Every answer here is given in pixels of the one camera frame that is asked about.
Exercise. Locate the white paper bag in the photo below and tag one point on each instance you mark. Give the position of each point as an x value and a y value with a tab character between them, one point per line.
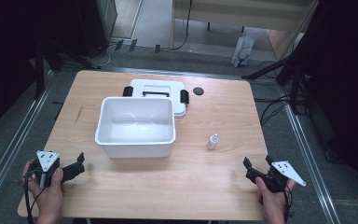
242	51

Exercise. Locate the black round table grommet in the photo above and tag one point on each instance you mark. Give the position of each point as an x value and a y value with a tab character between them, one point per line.
198	91

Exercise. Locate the metal floor rail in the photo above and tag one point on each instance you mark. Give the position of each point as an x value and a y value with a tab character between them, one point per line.
310	161
12	143

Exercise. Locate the white lid with black clips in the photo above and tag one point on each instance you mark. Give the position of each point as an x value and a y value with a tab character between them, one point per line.
167	85

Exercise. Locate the person's right hand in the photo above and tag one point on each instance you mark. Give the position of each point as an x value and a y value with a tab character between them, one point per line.
273	202

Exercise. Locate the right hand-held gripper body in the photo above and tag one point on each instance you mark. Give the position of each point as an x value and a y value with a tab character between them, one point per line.
284	172

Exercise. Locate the small white dropper bottle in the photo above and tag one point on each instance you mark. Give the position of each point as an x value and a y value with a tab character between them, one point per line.
213	142

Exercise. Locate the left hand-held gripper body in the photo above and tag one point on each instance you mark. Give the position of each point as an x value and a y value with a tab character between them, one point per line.
47	160

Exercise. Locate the person's left hand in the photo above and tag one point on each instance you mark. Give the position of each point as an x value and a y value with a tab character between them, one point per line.
49	199

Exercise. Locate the light wooden furniture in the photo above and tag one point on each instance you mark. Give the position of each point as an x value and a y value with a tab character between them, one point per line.
245	14

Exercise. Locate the white plastic storage box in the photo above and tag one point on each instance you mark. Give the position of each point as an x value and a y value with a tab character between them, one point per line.
136	127

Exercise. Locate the black metal stand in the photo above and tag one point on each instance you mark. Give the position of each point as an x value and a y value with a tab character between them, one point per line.
292	62
39	71

